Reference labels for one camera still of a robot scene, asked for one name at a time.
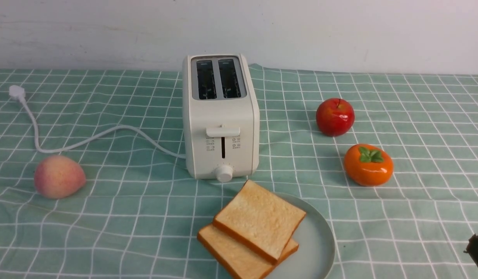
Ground toast slice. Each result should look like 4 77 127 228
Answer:
197 224 299 279
212 179 306 264

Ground white two-slot toaster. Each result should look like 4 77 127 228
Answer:
182 53 260 183

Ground orange persimmon with leaf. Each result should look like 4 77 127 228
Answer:
343 143 394 187

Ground light green round plate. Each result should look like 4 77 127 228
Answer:
266 193 336 279

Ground red apple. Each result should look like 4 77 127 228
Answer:
316 98 355 137

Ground green checkered tablecloth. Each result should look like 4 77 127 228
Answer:
0 65 478 279

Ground pink yellow peach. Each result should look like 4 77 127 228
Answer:
34 155 86 199

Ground white toaster power cable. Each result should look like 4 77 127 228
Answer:
9 85 186 159

